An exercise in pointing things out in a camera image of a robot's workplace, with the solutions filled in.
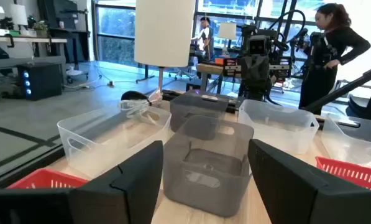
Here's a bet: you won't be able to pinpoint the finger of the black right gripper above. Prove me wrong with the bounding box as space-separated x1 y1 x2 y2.
240 55 257 93
255 55 272 93

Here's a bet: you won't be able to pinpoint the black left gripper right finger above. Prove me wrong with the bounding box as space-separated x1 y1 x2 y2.
248 139 371 224

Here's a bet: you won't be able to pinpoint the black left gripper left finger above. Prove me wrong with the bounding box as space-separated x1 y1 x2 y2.
0 140 164 224

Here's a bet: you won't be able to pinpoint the wooden side table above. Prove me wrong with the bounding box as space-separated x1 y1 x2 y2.
196 57 226 93

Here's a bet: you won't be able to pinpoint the small white shade lamp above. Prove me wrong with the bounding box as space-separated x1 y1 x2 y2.
216 22 238 57

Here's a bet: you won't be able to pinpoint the person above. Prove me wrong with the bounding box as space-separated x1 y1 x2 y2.
190 16 216 62
298 2 371 116

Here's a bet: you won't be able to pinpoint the grey plastic basket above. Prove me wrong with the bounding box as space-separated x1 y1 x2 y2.
162 115 255 218
169 93 230 141

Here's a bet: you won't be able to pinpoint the clear plastic basket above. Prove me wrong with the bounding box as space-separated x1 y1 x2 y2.
237 99 320 156
321 113 371 170
57 105 173 180

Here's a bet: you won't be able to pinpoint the red slotted plastic basket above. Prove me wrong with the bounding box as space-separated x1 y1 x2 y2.
6 168 89 190
315 156 371 192

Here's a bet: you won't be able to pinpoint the large white shade lamp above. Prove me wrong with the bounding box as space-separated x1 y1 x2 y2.
121 0 197 101

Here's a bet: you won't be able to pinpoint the black computer tower blue lights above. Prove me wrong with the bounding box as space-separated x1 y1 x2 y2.
17 62 63 101

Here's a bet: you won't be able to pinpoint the grey work desk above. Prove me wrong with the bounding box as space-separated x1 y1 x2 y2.
0 35 68 106

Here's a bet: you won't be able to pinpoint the black tall cabinet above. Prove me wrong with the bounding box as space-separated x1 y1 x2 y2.
37 0 91 63

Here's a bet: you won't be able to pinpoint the potted green plant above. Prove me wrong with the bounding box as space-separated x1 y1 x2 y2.
32 20 50 39

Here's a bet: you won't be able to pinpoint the white desk lamp shade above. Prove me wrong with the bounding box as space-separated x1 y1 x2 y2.
9 3 29 27

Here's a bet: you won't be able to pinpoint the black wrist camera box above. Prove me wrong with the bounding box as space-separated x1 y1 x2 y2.
248 34 270 56

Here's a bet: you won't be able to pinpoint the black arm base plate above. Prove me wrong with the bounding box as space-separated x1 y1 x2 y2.
162 89 247 114

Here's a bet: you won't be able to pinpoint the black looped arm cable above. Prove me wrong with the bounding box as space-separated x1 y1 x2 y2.
267 9 307 44

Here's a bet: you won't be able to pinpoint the black slanted frame bar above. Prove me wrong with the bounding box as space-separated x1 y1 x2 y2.
302 58 371 113

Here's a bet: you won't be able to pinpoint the clear bundled cable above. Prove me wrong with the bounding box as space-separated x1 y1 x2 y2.
117 89 164 119

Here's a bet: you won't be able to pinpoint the black table edge frame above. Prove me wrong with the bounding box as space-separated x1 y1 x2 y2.
0 145 65 189

